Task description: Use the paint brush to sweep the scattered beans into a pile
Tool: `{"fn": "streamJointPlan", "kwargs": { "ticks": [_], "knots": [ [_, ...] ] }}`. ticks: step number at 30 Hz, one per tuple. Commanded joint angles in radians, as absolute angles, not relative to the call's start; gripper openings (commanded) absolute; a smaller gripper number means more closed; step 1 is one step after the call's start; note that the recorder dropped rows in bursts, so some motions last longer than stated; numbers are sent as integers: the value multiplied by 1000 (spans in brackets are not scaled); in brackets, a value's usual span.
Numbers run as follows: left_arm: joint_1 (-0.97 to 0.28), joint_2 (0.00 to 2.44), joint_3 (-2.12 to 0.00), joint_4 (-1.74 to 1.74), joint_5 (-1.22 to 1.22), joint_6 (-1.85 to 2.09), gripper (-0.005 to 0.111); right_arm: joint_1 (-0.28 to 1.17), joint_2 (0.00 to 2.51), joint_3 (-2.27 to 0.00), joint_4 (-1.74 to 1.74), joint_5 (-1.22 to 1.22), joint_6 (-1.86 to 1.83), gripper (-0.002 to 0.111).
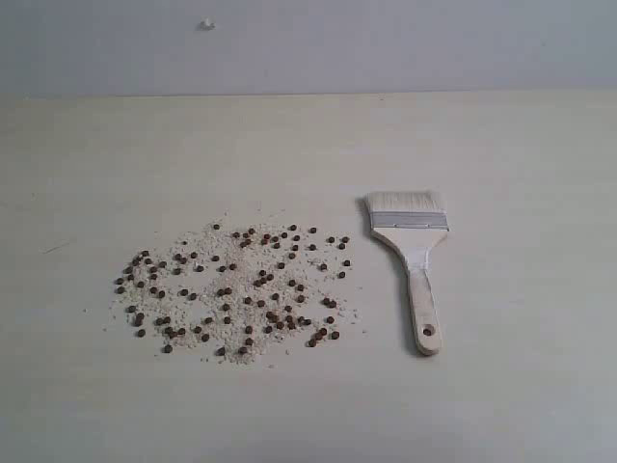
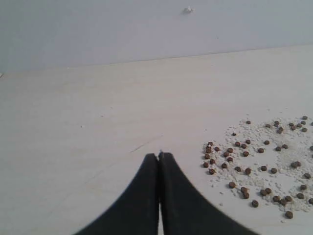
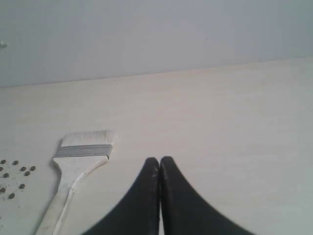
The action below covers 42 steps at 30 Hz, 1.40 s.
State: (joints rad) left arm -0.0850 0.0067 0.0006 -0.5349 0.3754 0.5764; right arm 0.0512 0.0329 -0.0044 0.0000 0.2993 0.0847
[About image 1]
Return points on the wooden paint brush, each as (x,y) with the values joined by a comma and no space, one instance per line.
(412,224)

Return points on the pile of crumbs and pellets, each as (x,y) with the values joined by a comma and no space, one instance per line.
(231,292)

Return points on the small white wall fixture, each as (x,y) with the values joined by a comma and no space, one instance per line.
(206,25)

